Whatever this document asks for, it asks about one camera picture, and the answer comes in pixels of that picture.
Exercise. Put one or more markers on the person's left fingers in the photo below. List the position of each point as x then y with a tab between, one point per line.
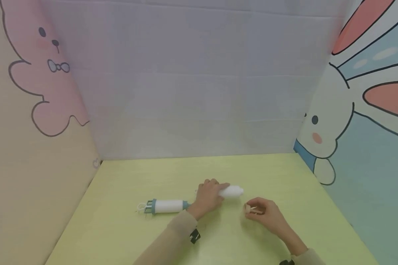
215	183

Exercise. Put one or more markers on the person's right forearm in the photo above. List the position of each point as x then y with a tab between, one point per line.
301	252

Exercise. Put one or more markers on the person's right thumb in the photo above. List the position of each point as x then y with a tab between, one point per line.
254	216

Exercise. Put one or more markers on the person's left hand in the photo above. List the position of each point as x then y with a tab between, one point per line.
206	198

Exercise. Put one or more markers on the person's right hand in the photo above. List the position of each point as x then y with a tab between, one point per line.
268	217

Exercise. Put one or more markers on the person's left thumb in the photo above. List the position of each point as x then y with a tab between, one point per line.
220	197

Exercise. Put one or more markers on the white and blue syringe tool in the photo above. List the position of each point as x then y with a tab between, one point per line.
165	206

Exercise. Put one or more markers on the person's right index finger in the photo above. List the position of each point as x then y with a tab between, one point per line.
257	201

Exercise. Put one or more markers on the white plastic tube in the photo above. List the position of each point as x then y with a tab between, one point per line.
232	191

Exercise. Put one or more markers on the black wrist band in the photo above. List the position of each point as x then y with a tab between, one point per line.
194	236

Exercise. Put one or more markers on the small beige nozzle piece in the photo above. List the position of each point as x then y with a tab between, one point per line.
249	209

